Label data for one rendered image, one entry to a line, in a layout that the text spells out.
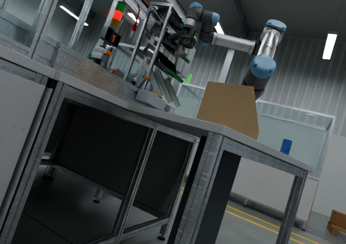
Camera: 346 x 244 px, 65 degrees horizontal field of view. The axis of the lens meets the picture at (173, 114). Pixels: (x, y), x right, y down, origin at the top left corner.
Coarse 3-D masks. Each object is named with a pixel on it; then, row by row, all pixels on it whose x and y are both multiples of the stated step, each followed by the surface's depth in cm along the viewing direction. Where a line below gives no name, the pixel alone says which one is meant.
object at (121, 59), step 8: (120, 48) 286; (128, 48) 282; (120, 56) 284; (128, 56) 280; (136, 56) 276; (112, 64) 286; (120, 64) 282; (136, 64) 274; (144, 64) 277; (120, 72) 280; (144, 72) 281
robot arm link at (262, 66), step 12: (276, 24) 158; (264, 36) 158; (276, 36) 155; (264, 48) 145; (252, 60) 135; (264, 60) 133; (252, 72) 133; (264, 72) 130; (252, 84) 137; (264, 84) 137
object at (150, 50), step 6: (144, 48) 198; (150, 48) 195; (150, 54) 193; (162, 54) 204; (156, 60) 189; (162, 60) 203; (162, 66) 184; (168, 66) 198; (168, 72) 187; (174, 72) 194
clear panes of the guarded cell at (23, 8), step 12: (0, 0) 71; (12, 0) 73; (24, 0) 76; (36, 0) 79; (0, 12) 71; (12, 12) 74; (24, 12) 77; (36, 12) 80; (0, 24) 72; (12, 24) 75; (24, 24) 78; (12, 36) 76; (24, 36) 79
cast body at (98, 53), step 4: (96, 48) 134; (100, 48) 133; (104, 48) 134; (96, 52) 134; (100, 52) 133; (104, 52) 135; (92, 56) 134; (96, 56) 133; (100, 56) 132; (104, 56) 134; (104, 60) 135
